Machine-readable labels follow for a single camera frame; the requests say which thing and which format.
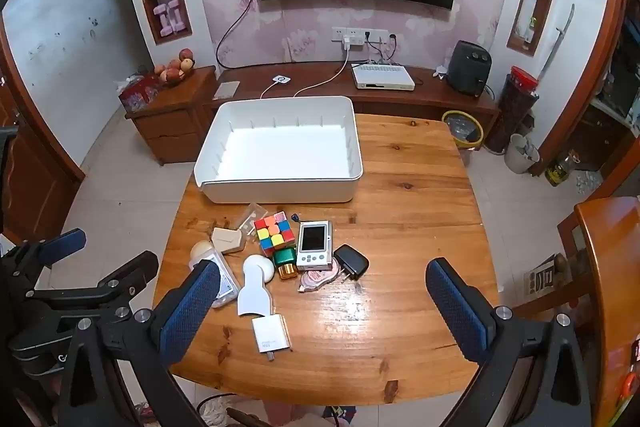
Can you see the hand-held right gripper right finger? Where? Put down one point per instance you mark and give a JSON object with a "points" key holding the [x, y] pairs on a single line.
{"points": [[457, 312]]}

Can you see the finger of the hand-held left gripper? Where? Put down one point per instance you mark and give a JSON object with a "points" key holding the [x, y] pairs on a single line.
{"points": [[132, 272], [65, 242]]}

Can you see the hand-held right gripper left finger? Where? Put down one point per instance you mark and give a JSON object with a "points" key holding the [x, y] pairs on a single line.
{"points": [[192, 307]]}

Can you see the beige small case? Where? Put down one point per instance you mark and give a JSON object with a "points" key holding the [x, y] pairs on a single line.
{"points": [[227, 241]]}

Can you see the multicoloured puzzle cube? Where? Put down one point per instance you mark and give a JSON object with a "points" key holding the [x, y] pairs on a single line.
{"points": [[272, 234]]}

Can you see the pink correction tape dispenser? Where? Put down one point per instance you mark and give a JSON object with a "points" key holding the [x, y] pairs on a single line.
{"points": [[316, 279]]}

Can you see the white plastic storage bin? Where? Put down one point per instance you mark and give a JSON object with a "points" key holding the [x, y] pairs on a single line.
{"points": [[280, 147]]}

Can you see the cream round object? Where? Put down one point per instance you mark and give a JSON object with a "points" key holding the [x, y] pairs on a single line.
{"points": [[201, 252]]}

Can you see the white squeeze tube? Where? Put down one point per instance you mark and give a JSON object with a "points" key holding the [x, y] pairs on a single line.
{"points": [[256, 289]]}

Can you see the white charger plug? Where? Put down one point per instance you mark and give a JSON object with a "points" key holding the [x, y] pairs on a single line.
{"points": [[270, 332]]}

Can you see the printed magazine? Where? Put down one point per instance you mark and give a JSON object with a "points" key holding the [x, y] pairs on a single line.
{"points": [[541, 278]]}

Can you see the green and gold small box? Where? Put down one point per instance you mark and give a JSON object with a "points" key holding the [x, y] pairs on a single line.
{"points": [[285, 262]]}

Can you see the clear plastic case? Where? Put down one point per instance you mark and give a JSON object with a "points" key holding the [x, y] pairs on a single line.
{"points": [[250, 218]]}

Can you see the black power adapter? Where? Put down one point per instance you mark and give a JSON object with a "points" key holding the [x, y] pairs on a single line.
{"points": [[351, 261]]}

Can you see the wooden chair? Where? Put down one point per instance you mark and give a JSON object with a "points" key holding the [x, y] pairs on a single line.
{"points": [[570, 257]]}

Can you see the wooden side cabinet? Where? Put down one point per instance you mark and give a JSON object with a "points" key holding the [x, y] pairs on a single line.
{"points": [[172, 122]]}

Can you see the orange wooden side table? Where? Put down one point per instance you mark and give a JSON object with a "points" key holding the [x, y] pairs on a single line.
{"points": [[612, 267]]}

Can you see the red tissue box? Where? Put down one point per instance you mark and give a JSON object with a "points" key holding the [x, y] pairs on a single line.
{"points": [[137, 94]]}

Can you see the white bucket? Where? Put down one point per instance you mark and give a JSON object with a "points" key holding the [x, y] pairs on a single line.
{"points": [[520, 154]]}

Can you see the dark glass jar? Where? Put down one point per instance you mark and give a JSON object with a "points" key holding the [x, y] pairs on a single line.
{"points": [[559, 169]]}

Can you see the yellow-rimmed trash bin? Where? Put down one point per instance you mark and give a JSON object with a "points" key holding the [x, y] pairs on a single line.
{"points": [[462, 129]]}

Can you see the grey mat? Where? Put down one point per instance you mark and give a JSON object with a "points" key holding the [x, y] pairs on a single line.
{"points": [[226, 90]]}

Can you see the bowl of fruit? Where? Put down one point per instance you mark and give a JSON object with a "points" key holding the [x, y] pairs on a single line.
{"points": [[175, 68]]}

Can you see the tall dark woven basket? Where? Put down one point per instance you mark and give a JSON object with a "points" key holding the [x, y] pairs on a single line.
{"points": [[512, 112]]}

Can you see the small white square hub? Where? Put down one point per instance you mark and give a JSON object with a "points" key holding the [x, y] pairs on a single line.
{"points": [[280, 80]]}

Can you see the pink dumbbell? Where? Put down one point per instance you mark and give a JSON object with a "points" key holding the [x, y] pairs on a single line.
{"points": [[175, 14], [162, 18]]}

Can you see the dark air fryer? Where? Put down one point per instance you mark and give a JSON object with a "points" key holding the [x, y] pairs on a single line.
{"points": [[469, 67]]}

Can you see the white set-top box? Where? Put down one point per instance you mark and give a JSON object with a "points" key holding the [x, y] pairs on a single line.
{"points": [[382, 78]]}

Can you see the long white sword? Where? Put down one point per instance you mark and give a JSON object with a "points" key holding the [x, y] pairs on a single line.
{"points": [[559, 39]]}

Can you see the white digital camera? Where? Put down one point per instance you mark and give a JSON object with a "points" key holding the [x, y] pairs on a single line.
{"points": [[314, 244]]}

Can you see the white wall power outlet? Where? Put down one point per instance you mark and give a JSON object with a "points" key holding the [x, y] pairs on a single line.
{"points": [[357, 35]]}

